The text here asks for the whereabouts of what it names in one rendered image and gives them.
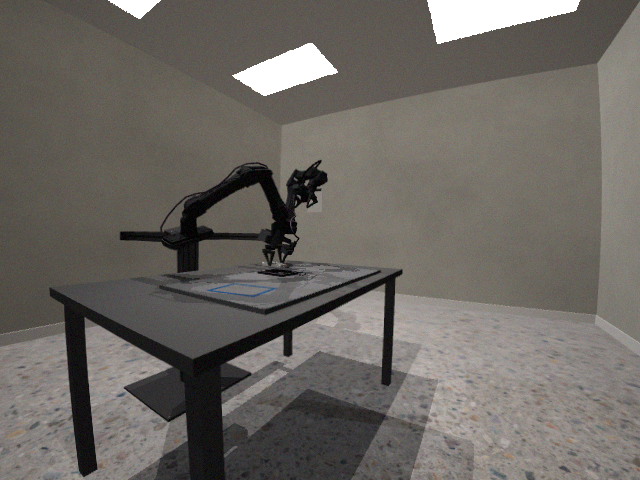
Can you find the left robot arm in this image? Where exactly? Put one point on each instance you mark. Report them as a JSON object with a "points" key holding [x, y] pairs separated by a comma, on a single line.
{"points": [[316, 182]]}

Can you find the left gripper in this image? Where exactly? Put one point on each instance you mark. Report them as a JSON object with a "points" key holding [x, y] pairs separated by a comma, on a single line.
{"points": [[308, 193]]}

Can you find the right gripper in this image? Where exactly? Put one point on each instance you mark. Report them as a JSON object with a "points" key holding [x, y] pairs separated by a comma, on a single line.
{"points": [[276, 243]]}

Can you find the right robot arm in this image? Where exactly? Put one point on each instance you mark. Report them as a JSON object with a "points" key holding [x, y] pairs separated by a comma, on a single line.
{"points": [[197, 205]]}

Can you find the white well plate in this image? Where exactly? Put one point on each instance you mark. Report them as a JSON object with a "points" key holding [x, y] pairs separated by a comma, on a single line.
{"points": [[278, 264]]}

